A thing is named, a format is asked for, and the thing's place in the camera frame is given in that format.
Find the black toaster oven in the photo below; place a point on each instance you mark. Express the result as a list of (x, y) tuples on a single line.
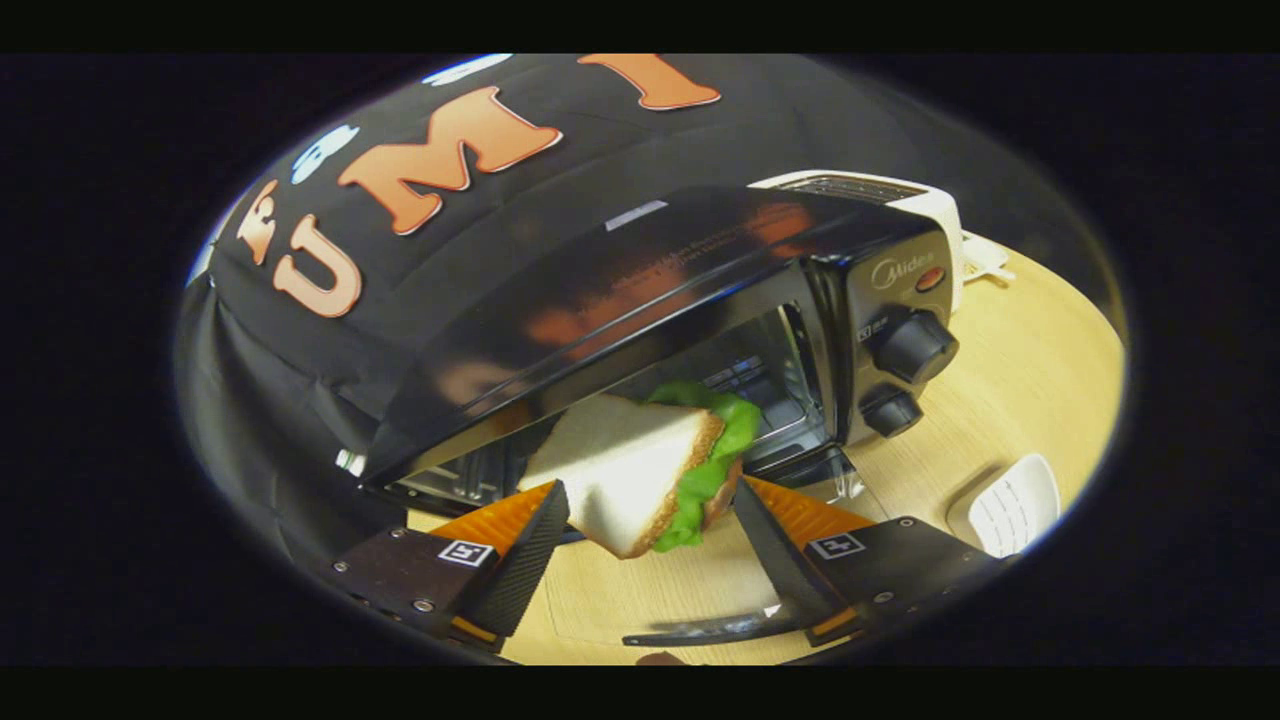
[(620, 280)]

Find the white toaster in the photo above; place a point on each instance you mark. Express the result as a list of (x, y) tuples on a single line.
[(940, 215)]

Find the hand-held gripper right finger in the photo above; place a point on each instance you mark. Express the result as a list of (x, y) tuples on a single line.
[(785, 570)]

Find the lettuce sandwich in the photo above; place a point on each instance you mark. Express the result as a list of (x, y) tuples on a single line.
[(620, 465)]

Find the small white tray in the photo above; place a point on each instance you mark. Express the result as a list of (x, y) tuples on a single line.
[(1015, 505)]

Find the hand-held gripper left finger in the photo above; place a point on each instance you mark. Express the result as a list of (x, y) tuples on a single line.
[(510, 580)]

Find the small white bottle green label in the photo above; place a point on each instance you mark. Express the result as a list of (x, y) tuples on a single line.
[(350, 462)]

